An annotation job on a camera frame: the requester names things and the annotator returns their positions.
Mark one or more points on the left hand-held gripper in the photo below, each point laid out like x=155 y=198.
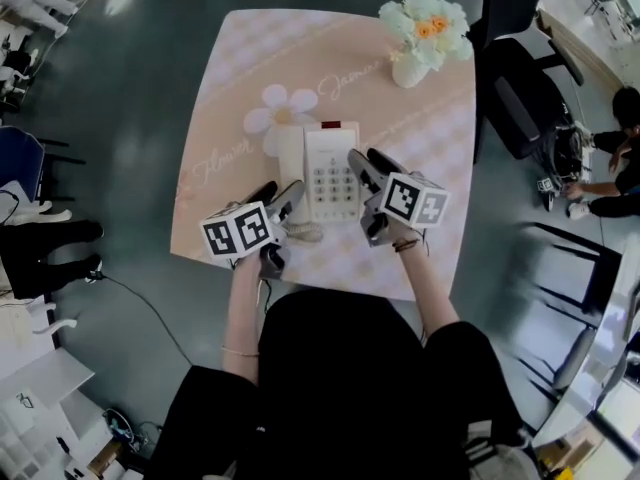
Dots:
x=235 y=233

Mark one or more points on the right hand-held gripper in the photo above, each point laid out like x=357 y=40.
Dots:
x=410 y=200

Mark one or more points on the white telephone handset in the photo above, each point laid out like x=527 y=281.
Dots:
x=290 y=153

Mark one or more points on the person's left forearm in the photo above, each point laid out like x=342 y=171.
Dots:
x=242 y=308

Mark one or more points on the person's right forearm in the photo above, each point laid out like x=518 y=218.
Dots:
x=427 y=288

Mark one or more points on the dark wrist band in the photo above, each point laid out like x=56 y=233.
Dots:
x=406 y=244

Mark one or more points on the white vase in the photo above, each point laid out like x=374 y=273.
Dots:
x=407 y=73

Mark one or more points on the pink floral tablecloth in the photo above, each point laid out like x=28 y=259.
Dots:
x=240 y=83

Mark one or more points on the white flower bouquet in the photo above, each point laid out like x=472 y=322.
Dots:
x=425 y=23

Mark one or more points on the black office chair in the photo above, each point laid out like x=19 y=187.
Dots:
x=520 y=93

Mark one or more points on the person's black clothing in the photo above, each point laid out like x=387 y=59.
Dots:
x=350 y=393

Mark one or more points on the blue chair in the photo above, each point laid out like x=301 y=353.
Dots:
x=17 y=160

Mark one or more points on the white desk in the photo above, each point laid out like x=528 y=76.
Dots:
x=40 y=393
x=610 y=348

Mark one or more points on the black metal table frame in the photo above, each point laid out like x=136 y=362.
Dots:
x=570 y=263

